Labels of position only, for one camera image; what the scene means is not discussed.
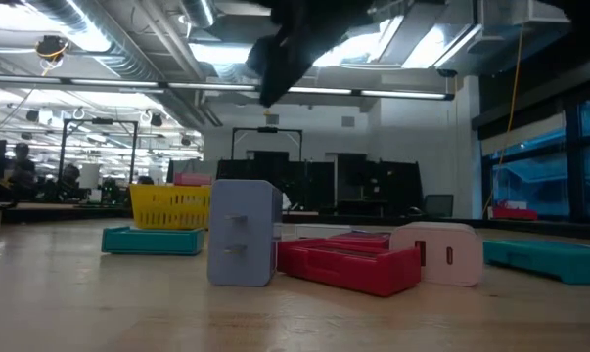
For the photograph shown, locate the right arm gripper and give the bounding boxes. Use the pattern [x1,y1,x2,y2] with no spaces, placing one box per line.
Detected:
[248,0,374,108]

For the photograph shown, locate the red charger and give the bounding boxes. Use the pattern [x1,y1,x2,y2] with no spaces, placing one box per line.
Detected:
[173,171,213,188]

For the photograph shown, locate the yellow plastic basket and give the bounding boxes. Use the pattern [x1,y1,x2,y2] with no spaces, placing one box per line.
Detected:
[129,183,212,231]

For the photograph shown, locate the red plastic case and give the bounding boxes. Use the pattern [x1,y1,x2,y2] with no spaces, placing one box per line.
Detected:
[326,231,392,249]
[276,238,422,298]

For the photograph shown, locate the large blue three-port charger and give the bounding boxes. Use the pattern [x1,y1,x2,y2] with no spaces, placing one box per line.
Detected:
[206,179,284,287]

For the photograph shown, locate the teal plastic case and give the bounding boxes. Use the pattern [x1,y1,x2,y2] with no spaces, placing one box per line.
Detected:
[482,238,590,286]
[101,225,206,256]

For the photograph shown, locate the pink white charger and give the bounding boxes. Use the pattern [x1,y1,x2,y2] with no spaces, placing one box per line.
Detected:
[389,221,485,287]

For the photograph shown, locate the grey office chair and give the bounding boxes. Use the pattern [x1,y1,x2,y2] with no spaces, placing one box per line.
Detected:
[423,194,455,219]

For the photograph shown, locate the long ceiling light bar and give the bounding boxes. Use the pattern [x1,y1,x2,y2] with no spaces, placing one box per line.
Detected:
[0,73,456,102]

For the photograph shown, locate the white cylinder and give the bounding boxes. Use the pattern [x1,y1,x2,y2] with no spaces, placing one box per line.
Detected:
[78,163,102,190]

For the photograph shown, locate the person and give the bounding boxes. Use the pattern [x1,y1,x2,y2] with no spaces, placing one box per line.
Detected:
[8,142,37,190]

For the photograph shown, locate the red box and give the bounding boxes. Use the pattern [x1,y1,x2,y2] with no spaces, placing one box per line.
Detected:
[489,204,539,221]

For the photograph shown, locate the narrow black gantry frame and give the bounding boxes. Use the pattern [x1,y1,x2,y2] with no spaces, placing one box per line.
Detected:
[230,126,304,162]

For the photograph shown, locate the black partition wall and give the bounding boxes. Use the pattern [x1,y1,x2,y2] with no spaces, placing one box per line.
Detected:
[215,151,423,216]

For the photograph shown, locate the silver ventilation duct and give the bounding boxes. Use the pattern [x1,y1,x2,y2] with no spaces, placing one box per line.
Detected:
[24,0,217,128]

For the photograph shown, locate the black yellow cable reel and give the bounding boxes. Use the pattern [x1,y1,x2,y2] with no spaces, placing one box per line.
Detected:
[34,34,70,77]

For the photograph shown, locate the wide black gantry frame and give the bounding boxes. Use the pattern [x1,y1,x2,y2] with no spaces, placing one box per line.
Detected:
[57,117,140,185]

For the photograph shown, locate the yellow hanging cable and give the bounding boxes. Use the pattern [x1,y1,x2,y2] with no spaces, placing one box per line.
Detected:
[480,23,526,219]

